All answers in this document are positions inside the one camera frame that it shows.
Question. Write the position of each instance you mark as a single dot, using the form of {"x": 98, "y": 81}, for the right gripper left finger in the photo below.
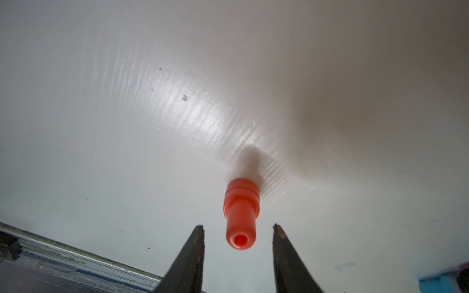
{"x": 186, "y": 272}

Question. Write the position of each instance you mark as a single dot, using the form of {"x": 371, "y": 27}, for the blue stamp front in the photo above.
{"x": 455, "y": 280}

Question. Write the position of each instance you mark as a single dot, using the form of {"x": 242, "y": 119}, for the aluminium rail front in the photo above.
{"x": 34, "y": 264}

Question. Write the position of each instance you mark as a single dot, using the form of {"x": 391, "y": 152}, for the red stamp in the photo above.
{"x": 241, "y": 209}

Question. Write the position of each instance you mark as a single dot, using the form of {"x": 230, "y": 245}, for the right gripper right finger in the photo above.
{"x": 291, "y": 275}

